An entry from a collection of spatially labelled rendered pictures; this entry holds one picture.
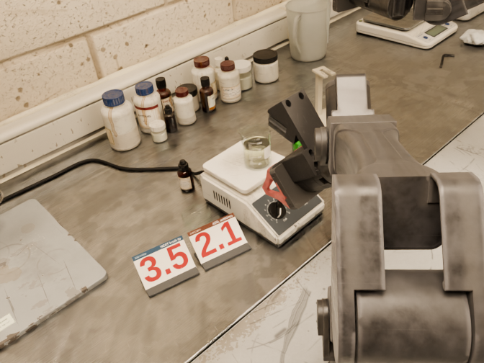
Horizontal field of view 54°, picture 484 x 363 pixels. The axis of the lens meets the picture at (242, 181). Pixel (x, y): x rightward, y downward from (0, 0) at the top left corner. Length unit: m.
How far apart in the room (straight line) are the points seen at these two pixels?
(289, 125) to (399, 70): 0.81
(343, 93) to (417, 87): 0.73
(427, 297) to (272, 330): 0.44
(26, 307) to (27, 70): 0.53
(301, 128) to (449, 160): 0.50
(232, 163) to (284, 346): 0.35
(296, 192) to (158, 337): 0.30
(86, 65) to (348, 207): 0.97
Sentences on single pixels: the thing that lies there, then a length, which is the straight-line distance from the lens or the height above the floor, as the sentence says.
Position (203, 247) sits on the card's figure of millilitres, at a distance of 0.83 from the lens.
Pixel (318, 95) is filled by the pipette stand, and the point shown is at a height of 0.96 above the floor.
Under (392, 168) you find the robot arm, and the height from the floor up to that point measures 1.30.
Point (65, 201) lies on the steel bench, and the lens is 1.05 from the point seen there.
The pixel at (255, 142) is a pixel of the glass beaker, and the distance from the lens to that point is 0.82.
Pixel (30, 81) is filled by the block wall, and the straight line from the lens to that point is 1.16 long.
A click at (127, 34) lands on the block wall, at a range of 1.24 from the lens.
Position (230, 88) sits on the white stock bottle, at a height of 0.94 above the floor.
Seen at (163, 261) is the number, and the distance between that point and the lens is 0.82.
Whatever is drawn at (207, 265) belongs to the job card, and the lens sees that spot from 0.82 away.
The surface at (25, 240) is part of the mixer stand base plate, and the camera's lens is 0.97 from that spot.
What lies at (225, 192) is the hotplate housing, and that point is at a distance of 0.86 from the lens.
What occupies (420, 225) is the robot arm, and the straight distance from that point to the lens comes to 0.36.
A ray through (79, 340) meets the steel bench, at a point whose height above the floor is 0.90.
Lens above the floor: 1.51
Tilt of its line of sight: 38 degrees down
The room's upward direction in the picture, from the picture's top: 6 degrees counter-clockwise
